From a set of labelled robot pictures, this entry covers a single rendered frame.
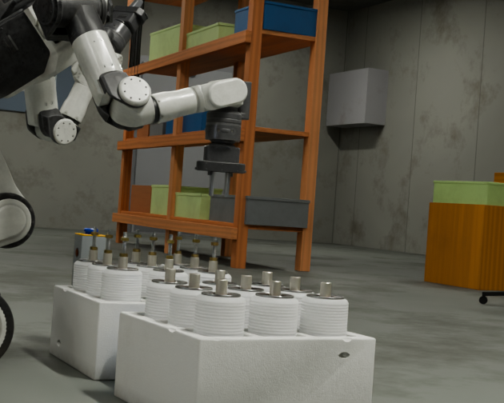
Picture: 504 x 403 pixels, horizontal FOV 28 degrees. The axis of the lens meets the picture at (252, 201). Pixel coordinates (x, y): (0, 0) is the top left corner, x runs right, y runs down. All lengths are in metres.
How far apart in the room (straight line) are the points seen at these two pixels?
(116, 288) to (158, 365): 0.44
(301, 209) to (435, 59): 5.54
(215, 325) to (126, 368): 0.32
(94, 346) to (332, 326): 0.62
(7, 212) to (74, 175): 9.57
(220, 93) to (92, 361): 0.70
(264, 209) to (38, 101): 3.97
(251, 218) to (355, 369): 4.76
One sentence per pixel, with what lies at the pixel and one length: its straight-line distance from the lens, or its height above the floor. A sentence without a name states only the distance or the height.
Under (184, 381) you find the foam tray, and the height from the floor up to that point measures 0.09.
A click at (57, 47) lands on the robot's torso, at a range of 2.59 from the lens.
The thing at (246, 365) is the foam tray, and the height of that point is 0.13.
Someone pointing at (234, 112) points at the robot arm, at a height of 0.65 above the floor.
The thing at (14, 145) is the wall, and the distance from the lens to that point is 11.96.
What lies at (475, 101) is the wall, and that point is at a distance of 11.42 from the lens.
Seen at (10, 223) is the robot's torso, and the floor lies 0.34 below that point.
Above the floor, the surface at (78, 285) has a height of 0.19.
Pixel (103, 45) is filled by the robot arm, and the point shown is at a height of 0.78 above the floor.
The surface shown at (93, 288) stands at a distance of 2.50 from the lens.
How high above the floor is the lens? 0.42
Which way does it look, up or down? level
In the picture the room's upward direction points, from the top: 4 degrees clockwise
